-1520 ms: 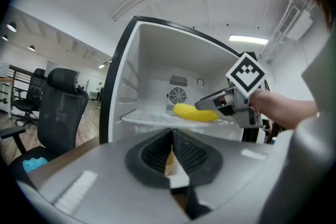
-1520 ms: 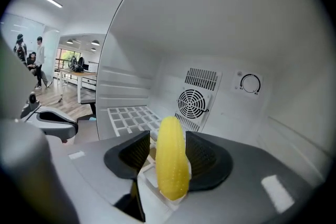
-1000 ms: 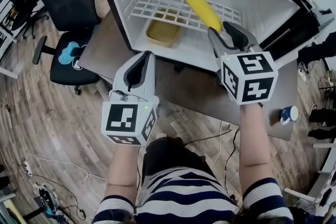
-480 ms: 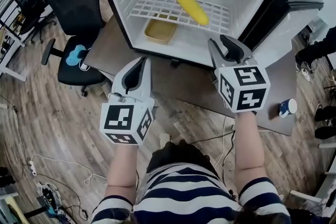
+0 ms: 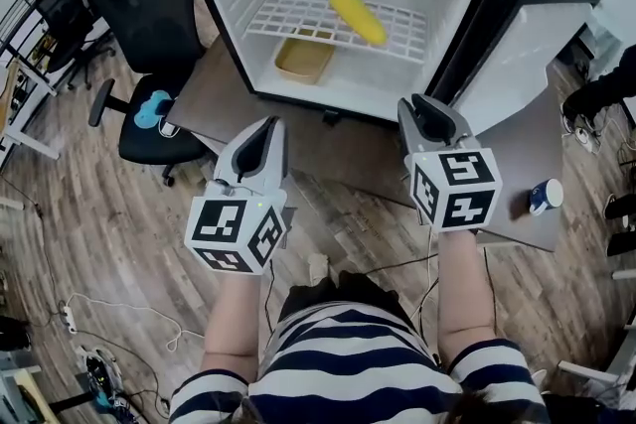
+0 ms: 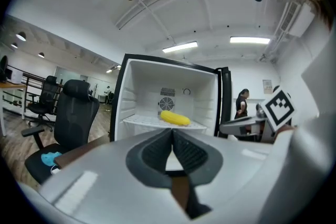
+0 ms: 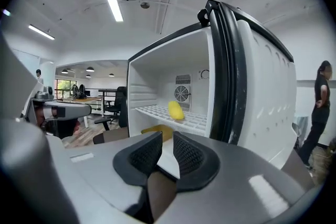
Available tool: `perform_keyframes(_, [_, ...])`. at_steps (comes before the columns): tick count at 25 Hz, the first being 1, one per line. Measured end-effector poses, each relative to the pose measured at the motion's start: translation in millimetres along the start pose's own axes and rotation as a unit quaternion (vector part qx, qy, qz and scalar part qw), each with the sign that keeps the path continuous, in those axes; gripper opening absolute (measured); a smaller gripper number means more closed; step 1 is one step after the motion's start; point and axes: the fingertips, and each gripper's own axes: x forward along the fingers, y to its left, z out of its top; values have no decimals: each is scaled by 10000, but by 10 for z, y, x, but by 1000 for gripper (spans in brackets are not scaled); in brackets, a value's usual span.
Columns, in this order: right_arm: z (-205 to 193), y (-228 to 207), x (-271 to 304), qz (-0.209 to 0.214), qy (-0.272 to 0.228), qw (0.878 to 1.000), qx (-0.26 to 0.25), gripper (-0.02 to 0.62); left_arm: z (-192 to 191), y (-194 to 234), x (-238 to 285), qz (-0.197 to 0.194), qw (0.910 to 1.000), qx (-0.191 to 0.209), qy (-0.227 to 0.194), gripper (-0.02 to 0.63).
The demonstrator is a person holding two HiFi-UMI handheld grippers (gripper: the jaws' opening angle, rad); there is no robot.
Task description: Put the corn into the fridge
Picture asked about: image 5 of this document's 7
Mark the electronics with tangled cables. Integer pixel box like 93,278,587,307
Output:
81,346,165,424

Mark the black shoe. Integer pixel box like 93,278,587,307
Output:
605,229,636,258
602,192,636,220

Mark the person's black lower garment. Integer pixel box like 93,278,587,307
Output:
276,270,414,330

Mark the person's striped shirt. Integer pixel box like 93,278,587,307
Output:
168,301,549,424

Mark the black office chair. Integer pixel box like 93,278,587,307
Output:
32,0,116,91
87,0,209,188

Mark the blue cushion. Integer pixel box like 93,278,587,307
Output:
133,89,173,129

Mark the white shelf rack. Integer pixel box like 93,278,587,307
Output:
242,0,430,64

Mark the white cable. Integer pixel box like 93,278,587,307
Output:
67,291,206,353

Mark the person's left forearm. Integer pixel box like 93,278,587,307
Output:
200,270,273,372

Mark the small wooden tray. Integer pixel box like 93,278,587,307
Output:
273,37,336,86

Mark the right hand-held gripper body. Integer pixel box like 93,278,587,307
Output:
404,136,503,233

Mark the yellow corn cob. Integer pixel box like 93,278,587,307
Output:
328,0,389,48

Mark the blue and white mug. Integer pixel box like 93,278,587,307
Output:
528,178,564,216

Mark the mini fridge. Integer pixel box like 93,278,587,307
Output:
175,0,603,141

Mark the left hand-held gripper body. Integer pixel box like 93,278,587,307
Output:
184,178,288,275

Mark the black cable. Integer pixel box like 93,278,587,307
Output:
367,250,441,329

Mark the person's right forearm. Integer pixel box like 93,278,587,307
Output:
435,230,499,352

